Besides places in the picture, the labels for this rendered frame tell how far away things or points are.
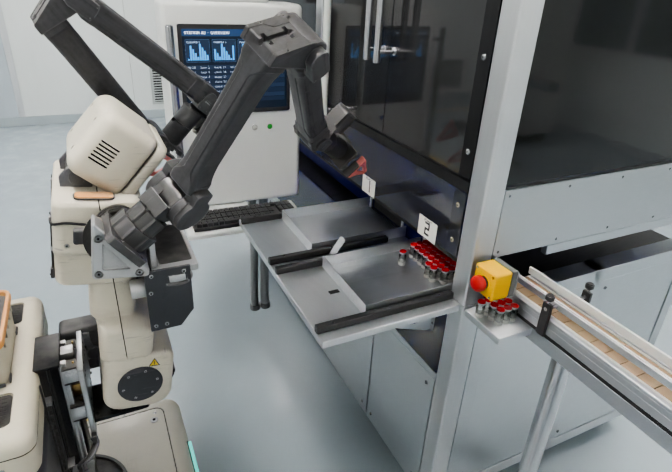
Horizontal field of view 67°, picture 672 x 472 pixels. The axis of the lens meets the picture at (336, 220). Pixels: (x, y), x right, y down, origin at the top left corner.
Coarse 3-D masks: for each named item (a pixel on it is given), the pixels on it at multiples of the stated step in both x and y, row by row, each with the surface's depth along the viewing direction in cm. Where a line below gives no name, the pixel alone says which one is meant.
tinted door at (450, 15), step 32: (416, 0) 132; (448, 0) 121; (480, 0) 112; (416, 32) 134; (448, 32) 123; (480, 32) 113; (416, 64) 136; (448, 64) 125; (416, 96) 139; (448, 96) 126; (384, 128) 156; (416, 128) 141; (448, 128) 128; (448, 160) 130
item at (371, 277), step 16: (416, 240) 159; (336, 256) 148; (352, 256) 151; (368, 256) 153; (384, 256) 154; (336, 272) 139; (352, 272) 145; (368, 272) 146; (384, 272) 146; (400, 272) 146; (416, 272) 147; (352, 288) 132; (368, 288) 138; (384, 288) 138; (400, 288) 139; (416, 288) 139; (432, 288) 134; (448, 288) 136; (368, 304) 126; (384, 304) 128
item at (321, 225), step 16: (304, 208) 177; (320, 208) 180; (336, 208) 183; (352, 208) 185; (368, 208) 186; (288, 224) 170; (304, 224) 172; (320, 224) 172; (336, 224) 173; (352, 224) 173; (368, 224) 174; (384, 224) 175; (304, 240) 158; (320, 240) 162; (336, 240) 156; (352, 240) 159
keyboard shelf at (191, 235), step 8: (288, 200) 208; (216, 208) 199; (192, 232) 179; (200, 232) 179; (208, 232) 180; (216, 232) 180; (224, 232) 182; (232, 232) 183; (240, 232) 184; (192, 240) 178
